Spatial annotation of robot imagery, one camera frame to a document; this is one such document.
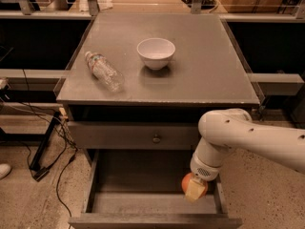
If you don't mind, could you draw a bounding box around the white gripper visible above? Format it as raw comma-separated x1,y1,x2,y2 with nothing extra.
184,152,221,204

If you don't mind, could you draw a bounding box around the orange fruit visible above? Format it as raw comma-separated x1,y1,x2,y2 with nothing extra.
181,172,209,198

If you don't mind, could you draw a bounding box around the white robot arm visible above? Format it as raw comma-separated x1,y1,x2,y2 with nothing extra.
182,109,305,202

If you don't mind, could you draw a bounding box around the open middle drawer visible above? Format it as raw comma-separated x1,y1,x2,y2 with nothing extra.
69,150,242,229

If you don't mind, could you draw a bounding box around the grey drawer cabinet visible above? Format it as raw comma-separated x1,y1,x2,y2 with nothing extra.
52,12,266,229

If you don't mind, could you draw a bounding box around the closed top drawer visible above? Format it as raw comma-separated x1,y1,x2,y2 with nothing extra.
68,121,200,150

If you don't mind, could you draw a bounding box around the white bowl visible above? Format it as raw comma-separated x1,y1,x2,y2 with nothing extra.
136,38,175,70

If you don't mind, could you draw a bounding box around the clear plastic water bottle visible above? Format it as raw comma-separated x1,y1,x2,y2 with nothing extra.
85,52,125,93

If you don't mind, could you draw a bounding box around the black table leg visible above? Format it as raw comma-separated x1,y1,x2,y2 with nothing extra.
30,112,59,171

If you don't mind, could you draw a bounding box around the white shoe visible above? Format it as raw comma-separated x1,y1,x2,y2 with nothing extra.
0,163,11,179

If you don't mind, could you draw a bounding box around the white cloth on shelf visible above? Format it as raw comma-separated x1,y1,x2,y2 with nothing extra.
78,0,113,11

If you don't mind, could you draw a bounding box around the black cable coil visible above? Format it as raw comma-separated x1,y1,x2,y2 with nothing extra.
174,0,219,11

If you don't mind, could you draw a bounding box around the black floor cable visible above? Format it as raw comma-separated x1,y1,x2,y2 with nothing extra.
0,69,79,219

